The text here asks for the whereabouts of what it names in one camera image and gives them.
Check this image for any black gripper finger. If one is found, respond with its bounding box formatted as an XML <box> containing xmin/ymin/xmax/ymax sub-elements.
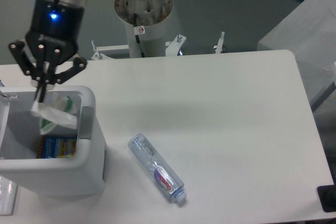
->
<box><xmin>8</xmin><ymin>40</ymin><xmax>44</xmax><ymax>102</ymax></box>
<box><xmin>38</xmin><ymin>56</ymin><xmax>87</xmax><ymax>103</ymax></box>

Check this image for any blue yellow snack packet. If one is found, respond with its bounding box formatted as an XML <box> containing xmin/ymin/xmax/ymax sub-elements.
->
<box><xmin>36</xmin><ymin>135</ymin><xmax>77</xmax><ymax>159</ymax></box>

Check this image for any clear plastic water bottle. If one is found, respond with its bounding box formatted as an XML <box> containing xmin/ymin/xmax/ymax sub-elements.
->
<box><xmin>128</xmin><ymin>133</ymin><xmax>187</xmax><ymax>206</ymax></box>

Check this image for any white covered side table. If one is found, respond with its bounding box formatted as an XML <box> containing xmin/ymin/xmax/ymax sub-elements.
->
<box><xmin>257</xmin><ymin>0</ymin><xmax>335</xmax><ymax>110</ymax></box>

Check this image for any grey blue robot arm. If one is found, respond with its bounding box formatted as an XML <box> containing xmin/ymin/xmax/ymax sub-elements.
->
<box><xmin>8</xmin><ymin>0</ymin><xmax>87</xmax><ymax>102</ymax></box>

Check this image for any clear plastic wrapper with green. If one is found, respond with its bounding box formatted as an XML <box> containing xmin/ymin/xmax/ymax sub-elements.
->
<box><xmin>30</xmin><ymin>92</ymin><xmax>78</xmax><ymax>135</ymax></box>

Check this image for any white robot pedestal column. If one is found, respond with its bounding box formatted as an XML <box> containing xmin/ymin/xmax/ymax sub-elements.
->
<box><xmin>114</xmin><ymin>0</ymin><xmax>173</xmax><ymax>58</ymax></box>

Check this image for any black device at table edge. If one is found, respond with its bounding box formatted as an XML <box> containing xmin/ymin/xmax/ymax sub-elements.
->
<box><xmin>317</xmin><ymin>185</ymin><xmax>335</xmax><ymax>212</ymax></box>

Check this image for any white pedestal base bracket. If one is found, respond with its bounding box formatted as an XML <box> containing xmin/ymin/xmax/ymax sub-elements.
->
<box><xmin>91</xmin><ymin>31</ymin><xmax>226</xmax><ymax>60</ymax></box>

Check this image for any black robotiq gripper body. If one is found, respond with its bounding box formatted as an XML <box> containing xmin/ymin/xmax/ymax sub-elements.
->
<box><xmin>25</xmin><ymin>0</ymin><xmax>84</xmax><ymax>73</ymax></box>

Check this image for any white plastic trash can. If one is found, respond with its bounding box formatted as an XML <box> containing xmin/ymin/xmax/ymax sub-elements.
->
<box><xmin>1</xmin><ymin>86</ymin><xmax>106</xmax><ymax>196</ymax></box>

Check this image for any black cable on pedestal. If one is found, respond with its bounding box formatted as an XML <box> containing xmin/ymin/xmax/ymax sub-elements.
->
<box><xmin>132</xmin><ymin>13</ymin><xmax>146</xmax><ymax>58</ymax></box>

